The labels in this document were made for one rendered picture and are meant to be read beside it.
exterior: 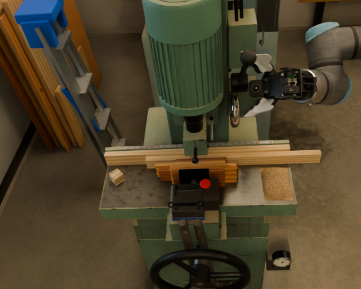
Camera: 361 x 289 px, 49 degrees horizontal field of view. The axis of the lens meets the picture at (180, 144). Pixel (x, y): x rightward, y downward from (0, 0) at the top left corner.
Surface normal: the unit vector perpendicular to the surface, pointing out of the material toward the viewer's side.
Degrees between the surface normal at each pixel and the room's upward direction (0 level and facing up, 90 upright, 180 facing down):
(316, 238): 0
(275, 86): 62
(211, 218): 0
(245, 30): 90
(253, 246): 90
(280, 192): 26
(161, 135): 0
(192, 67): 90
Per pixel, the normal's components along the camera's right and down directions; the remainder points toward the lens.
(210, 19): 0.63, 0.52
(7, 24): 0.98, -0.03
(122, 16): -0.09, 0.73
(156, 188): -0.10, -0.68
